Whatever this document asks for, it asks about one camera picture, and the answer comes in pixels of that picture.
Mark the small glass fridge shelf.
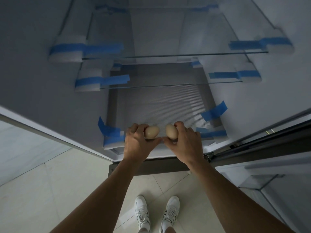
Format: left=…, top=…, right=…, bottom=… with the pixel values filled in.
left=100, top=61, right=243, bottom=90

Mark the large glass fridge shelf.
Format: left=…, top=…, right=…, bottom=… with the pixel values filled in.
left=82, top=7, right=269, bottom=60

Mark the ridged clear fridge drawer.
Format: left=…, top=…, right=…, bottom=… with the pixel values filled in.
left=106, top=62, right=223, bottom=154

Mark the person's white sneaker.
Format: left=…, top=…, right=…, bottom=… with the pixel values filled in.
left=159, top=196, right=180, bottom=233
left=135, top=195, right=151, bottom=232

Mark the person's right white sneaker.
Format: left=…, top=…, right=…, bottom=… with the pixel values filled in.
left=159, top=196, right=180, bottom=233

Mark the person's right hand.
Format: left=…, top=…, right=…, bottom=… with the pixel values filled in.
left=162, top=121, right=206, bottom=167

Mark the person's right forearm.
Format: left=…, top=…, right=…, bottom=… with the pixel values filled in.
left=188, top=159, right=296, bottom=233

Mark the blue tape strip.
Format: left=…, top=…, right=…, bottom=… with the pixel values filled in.
left=75, top=75, right=130, bottom=88
left=229, top=37, right=293, bottom=50
left=98, top=116, right=122, bottom=138
left=208, top=70, right=261, bottom=79
left=200, top=101, right=228, bottom=122
left=50, top=43, right=124, bottom=56

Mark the fridge door with shelf bin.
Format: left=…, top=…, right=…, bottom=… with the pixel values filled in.
left=208, top=113, right=311, bottom=233

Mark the white refrigerator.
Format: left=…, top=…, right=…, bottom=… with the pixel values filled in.
left=0, top=0, right=311, bottom=177

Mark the white foam block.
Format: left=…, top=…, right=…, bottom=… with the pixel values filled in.
left=234, top=61, right=262, bottom=83
left=48, top=35, right=88, bottom=64
left=103, top=133, right=126, bottom=151
left=74, top=68, right=103, bottom=92
left=259, top=28, right=295, bottom=55

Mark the beige egg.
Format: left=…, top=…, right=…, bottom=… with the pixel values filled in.
left=165, top=124, right=178, bottom=140
left=144, top=126, right=160, bottom=139

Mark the person's left hand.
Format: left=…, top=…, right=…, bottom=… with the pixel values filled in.
left=124, top=123, right=162, bottom=165

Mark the person's left forearm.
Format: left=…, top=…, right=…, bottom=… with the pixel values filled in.
left=50, top=160, right=144, bottom=233

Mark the person's left white sneaker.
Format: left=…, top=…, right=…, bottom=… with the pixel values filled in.
left=135, top=195, right=151, bottom=232

